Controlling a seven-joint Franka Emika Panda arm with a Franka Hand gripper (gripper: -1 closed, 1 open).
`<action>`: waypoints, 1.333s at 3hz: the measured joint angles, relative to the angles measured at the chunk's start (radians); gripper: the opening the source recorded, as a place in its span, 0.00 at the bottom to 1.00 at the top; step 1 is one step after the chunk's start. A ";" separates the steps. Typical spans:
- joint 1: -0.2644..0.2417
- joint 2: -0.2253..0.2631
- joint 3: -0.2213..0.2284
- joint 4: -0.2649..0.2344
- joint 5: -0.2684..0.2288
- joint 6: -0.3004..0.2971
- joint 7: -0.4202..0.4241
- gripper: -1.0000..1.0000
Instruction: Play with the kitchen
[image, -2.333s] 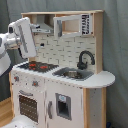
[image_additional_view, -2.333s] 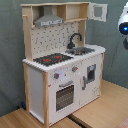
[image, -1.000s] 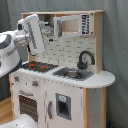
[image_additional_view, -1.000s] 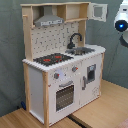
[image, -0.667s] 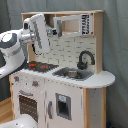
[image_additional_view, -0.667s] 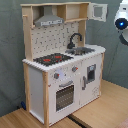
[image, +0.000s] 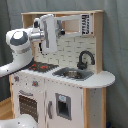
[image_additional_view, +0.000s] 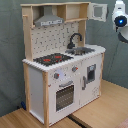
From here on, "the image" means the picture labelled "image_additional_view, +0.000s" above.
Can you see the red stove knob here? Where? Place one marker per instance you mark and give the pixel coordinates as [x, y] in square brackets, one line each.
[56, 75]
[74, 68]

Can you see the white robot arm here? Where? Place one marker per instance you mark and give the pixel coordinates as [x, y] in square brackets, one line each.
[120, 21]

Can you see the right red stove knob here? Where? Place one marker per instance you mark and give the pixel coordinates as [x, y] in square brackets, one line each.
[74, 68]

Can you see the white oven door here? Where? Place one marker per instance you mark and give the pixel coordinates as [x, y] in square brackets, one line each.
[63, 98]

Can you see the left red stove knob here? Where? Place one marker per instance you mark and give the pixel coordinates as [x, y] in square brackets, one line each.
[56, 75]

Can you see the white fridge door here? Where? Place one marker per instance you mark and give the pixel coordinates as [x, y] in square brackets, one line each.
[90, 79]

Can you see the wooden toy kitchen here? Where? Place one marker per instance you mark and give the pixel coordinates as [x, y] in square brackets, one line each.
[46, 40]

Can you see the grey range hood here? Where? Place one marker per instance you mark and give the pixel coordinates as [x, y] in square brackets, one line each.
[48, 18]

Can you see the black stovetop red burners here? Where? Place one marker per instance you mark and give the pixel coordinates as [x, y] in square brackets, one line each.
[52, 59]

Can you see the grey toy sink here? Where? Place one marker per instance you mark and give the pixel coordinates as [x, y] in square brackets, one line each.
[79, 51]

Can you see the white microwave door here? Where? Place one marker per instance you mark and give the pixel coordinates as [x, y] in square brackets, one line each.
[97, 11]

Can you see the black toy faucet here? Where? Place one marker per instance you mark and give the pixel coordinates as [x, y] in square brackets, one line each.
[73, 40]

